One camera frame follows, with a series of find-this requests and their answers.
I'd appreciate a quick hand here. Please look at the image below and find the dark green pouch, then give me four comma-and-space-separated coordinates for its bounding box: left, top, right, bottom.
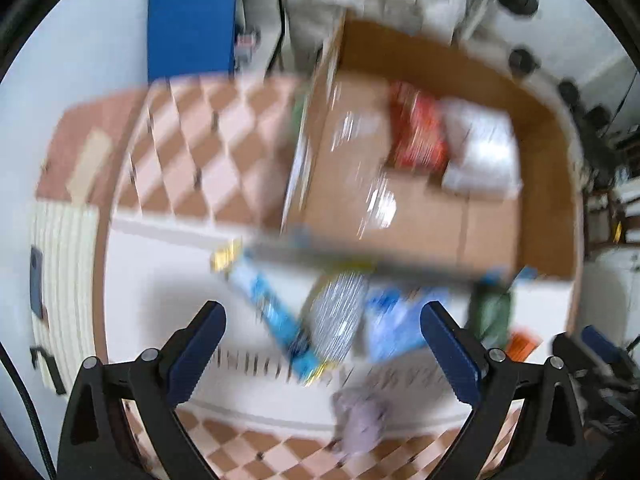
466, 282, 513, 350

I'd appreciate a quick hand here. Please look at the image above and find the blue yellow snack tube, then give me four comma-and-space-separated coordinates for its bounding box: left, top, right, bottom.
210, 240, 331, 385

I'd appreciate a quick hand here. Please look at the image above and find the lavender soft cloth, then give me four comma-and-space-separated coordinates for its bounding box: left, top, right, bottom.
332, 387, 390, 458

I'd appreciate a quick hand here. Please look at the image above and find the white pillow packet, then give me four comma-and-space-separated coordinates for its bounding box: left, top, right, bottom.
439, 98, 523, 200

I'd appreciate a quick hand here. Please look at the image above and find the red snack bag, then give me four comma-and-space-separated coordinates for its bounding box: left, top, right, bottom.
386, 81, 449, 174

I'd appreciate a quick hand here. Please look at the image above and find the orange snack bag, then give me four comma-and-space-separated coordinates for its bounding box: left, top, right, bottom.
506, 330, 542, 362

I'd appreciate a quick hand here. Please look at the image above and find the smartphone on table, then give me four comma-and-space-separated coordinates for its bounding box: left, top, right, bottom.
29, 246, 46, 321

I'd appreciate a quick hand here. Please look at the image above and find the beige striped placemat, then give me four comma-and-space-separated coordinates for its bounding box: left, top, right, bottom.
32, 200, 100, 393

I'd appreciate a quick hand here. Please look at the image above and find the patterned table mat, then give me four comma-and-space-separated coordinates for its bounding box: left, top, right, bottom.
104, 60, 582, 479

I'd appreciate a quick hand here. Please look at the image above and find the blue tissue packet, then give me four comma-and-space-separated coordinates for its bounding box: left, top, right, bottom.
362, 285, 450, 363

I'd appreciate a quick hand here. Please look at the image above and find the open cardboard box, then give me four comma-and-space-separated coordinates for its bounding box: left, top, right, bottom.
281, 14, 582, 281

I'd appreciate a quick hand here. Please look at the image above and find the blue folded mat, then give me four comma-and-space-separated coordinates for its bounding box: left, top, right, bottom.
146, 0, 236, 82

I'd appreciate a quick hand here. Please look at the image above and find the black cable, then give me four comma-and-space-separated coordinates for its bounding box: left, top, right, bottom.
0, 343, 57, 480

